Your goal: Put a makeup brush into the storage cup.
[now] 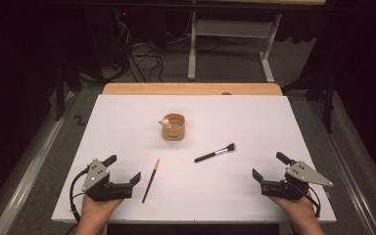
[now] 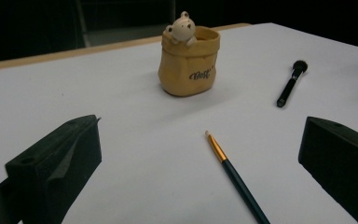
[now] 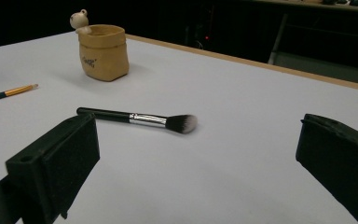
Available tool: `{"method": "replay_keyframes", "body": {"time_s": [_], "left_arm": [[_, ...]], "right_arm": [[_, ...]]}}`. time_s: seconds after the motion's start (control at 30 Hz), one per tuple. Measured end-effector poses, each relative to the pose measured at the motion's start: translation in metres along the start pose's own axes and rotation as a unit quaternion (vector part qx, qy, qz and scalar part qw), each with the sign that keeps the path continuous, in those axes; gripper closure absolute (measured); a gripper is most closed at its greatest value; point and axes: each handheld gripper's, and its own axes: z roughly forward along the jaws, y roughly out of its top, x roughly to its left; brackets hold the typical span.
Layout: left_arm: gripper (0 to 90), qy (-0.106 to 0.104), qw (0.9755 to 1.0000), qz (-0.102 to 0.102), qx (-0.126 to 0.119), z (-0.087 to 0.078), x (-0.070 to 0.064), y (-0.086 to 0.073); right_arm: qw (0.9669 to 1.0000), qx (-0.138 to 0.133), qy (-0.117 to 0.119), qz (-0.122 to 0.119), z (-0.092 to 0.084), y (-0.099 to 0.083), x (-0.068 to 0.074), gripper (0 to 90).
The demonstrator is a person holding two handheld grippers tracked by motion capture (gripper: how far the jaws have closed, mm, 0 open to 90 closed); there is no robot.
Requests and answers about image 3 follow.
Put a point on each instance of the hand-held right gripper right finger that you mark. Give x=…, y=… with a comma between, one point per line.
x=338, y=155

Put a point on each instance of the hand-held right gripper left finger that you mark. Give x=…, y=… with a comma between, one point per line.
x=59, y=161

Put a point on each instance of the white metal desk frame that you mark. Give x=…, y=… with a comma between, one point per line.
x=276, y=43

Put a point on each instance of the white table mat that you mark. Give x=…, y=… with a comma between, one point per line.
x=230, y=109

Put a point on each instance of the thin dark brush gold ferrule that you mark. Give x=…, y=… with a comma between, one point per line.
x=15, y=90

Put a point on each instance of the dark device with red light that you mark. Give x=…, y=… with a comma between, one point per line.
x=206, y=38

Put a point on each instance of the small wooden cup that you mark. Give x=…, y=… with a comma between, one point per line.
x=105, y=59

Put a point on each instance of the wooden board strip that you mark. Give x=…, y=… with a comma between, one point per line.
x=261, y=63

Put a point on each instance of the black makeup brush silver ferrule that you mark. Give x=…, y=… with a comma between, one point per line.
x=112, y=115

